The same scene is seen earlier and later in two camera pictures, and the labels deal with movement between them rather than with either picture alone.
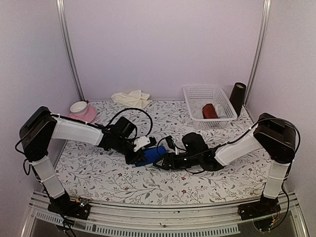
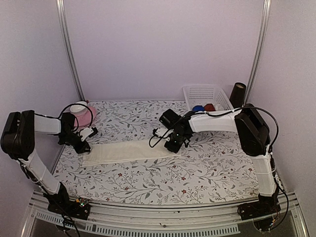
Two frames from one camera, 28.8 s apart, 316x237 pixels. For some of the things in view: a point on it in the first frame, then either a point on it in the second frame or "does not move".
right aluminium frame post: (258, 51) does not move
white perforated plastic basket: (197, 96) does not move
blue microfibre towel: (153, 154) to (198, 107)
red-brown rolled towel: (209, 111) does not move
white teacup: (78, 108) does not move
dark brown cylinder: (237, 97) does not move
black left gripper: (135, 159) to (80, 149)
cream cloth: (135, 98) to (127, 152)
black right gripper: (165, 166) to (175, 149)
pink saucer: (90, 115) does not move
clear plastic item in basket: (220, 111) does not move
